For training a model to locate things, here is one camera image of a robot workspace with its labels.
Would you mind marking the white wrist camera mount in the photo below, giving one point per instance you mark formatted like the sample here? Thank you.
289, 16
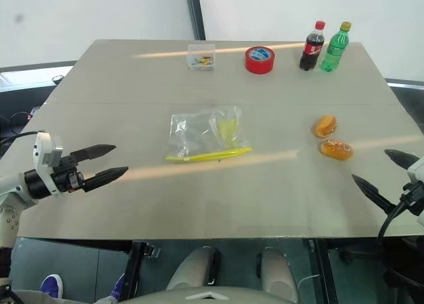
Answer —
44, 151
418, 171

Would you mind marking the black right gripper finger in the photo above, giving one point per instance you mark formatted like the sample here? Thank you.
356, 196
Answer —
402, 158
374, 193

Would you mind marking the dark window frame post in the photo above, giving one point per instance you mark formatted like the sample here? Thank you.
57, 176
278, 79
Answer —
195, 12

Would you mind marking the clear zip bag yellow seal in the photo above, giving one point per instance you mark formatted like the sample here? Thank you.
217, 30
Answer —
205, 135

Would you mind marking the blue shoe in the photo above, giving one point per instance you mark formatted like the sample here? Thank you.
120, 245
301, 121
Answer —
53, 285
118, 287

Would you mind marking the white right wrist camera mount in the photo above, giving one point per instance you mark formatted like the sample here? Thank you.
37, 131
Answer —
418, 171

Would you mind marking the clear box of coloured pins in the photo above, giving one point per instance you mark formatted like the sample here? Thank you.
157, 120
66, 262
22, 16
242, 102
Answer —
201, 59

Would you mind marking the small black background device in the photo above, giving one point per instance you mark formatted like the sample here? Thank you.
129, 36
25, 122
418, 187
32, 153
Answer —
58, 79

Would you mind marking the glazed oval bread roll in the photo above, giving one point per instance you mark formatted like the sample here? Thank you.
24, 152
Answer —
336, 149

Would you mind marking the cola bottle red cap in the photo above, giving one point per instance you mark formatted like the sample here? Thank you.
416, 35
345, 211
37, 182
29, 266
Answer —
312, 49

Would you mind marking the grey rounded robot foot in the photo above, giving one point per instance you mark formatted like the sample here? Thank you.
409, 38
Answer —
195, 267
276, 274

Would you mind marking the grey robot torso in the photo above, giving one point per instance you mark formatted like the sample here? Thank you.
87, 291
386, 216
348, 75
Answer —
205, 295

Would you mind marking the black table leg frame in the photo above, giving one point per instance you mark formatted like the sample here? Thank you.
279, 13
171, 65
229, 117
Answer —
134, 267
323, 271

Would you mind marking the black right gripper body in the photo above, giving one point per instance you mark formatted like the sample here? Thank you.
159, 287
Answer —
414, 196

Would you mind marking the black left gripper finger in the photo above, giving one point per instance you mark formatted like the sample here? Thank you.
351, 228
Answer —
96, 150
106, 178

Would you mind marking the split-top golden bread roll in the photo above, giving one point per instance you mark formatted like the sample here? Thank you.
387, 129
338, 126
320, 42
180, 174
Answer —
326, 126

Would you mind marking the green soda bottle yellow cap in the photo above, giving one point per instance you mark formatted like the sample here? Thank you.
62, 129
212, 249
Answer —
335, 49

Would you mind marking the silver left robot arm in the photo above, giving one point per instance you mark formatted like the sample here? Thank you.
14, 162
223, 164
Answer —
8, 214

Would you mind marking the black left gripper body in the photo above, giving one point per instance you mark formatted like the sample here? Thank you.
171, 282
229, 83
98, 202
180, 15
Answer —
68, 176

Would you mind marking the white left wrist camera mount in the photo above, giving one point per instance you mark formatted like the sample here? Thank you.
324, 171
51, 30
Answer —
44, 151

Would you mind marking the red tape roll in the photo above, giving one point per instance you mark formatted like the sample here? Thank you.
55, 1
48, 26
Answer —
260, 60

